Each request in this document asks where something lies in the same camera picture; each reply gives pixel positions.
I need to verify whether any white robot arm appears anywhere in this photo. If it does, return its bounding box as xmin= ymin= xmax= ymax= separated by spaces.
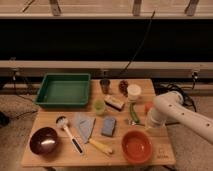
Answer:
xmin=145 ymin=91 xmax=213 ymax=145

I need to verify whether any red orange bowl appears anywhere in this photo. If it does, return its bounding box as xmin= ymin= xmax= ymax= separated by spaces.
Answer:
xmin=121 ymin=130 xmax=153 ymax=164

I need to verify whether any dark maroon bowl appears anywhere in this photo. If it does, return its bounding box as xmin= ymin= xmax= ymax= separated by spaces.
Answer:
xmin=29 ymin=127 xmax=59 ymax=155

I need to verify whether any metal cup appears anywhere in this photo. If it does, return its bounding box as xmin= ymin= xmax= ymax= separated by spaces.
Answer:
xmin=100 ymin=79 xmax=110 ymax=94

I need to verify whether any white black board eraser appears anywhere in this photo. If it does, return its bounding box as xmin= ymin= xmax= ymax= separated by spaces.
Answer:
xmin=104 ymin=95 xmax=125 ymax=110

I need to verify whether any bunch of dark grapes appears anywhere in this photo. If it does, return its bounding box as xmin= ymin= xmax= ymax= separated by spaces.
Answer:
xmin=119 ymin=80 xmax=128 ymax=95

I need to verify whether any small green cup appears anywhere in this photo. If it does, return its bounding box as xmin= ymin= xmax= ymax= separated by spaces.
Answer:
xmin=94 ymin=100 xmax=106 ymax=116

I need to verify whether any white cup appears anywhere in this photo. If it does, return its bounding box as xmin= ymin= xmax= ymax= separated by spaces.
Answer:
xmin=127 ymin=84 xmax=141 ymax=101

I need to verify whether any green cucumber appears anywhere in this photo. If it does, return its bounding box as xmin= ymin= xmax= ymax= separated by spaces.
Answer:
xmin=129 ymin=103 xmax=140 ymax=123

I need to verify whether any wooden folding table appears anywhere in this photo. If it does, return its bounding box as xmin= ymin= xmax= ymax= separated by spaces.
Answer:
xmin=21 ymin=79 xmax=176 ymax=167

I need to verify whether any red tomato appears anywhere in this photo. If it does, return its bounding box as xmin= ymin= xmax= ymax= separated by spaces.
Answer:
xmin=144 ymin=102 xmax=153 ymax=114

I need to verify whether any green plastic tray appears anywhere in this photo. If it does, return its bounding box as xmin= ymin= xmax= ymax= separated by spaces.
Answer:
xmin=35 ymin=73 xmax=91 ymax=108

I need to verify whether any black cable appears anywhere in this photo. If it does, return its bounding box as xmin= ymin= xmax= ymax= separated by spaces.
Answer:
xmin=117 ymin=10 xmax=157 ymax=78

